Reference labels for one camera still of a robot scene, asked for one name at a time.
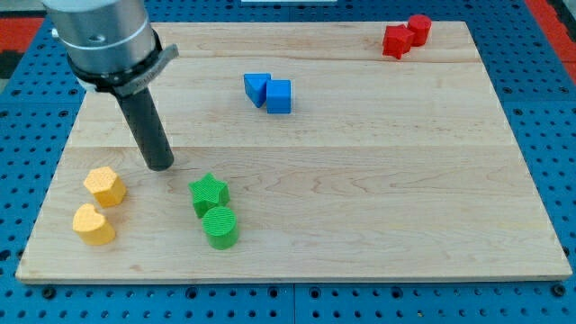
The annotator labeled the red cylinder block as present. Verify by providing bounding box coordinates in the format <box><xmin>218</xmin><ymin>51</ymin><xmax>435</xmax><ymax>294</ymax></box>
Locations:
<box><xmin>408</xmin><ymin>14</ymin><xmax>432</xmax><ymax>47</ymax></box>

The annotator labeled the yellow hexagon block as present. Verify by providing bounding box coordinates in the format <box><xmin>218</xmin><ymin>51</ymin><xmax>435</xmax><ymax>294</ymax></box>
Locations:
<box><xmin>84</xmin><ymin>166</ymin><xmax>127</xmax><ymax>208</ymax></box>

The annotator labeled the blue cube block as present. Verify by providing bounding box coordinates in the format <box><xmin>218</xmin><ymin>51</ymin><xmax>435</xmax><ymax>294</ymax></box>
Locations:
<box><xmin>266</xmin><ymin>79</ymin><xmax>292</xmax><ymax>114</ymax></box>

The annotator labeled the green star block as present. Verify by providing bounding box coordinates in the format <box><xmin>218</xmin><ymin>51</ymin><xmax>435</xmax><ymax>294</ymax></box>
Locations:
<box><xmin>188</xmin><ymin>173</ymin><xmax>230</xmax><ymax>219</ymax></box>

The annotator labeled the red star block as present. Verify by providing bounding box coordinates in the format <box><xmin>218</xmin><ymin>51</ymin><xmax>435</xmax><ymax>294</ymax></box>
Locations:
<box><xmin>382</xmin><ymin>24</ymin><xmax>415</xmax><ymax>59</ymax></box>

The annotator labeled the blue triangle block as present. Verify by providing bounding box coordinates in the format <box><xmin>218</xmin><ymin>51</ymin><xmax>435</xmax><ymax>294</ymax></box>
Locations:
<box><xmin>243</xmin><ymin>73</ymin><xmax>271</xmax><ymax>108</ymax></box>

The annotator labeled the yellow heart block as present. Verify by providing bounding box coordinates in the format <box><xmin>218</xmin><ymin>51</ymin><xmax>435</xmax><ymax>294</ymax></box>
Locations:
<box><xmin>72</xmin><ymin>203</ymin><xmax>116</xmax><ymax>246</ymax></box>

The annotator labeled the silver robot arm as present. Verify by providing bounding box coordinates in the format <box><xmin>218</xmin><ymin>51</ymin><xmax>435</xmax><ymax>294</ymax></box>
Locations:
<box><xmin>42</xmin><ymin>0</ymin><xmax>178</xmax><ymax>97</ymax></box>

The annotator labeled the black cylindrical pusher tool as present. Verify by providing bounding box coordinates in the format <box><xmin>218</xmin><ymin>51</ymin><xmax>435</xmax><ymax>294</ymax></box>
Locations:
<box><xmin>116</xmin><ymin>88</ymin><xmax>174</xmax><ymax>171</ymax></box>

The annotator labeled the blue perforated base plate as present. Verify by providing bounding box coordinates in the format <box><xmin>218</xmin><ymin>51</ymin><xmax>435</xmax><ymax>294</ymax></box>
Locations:
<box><xmin>1</xmin><ymin>0</ymin><xmax>575</xmax><ymax>323</ymax></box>

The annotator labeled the green cylinder block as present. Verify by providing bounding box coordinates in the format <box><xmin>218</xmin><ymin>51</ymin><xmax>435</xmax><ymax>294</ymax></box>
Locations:
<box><xmin>202</xmin><ymin>206</ymin><xmax>239</xmax><ymax>250</ymax></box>

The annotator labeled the wooden board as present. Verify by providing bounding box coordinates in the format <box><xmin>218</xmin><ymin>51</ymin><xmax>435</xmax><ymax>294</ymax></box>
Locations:
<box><xmin>16</xmin><ymin>22</ymin><xmax>572</xmax><ymax>284</ymax></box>

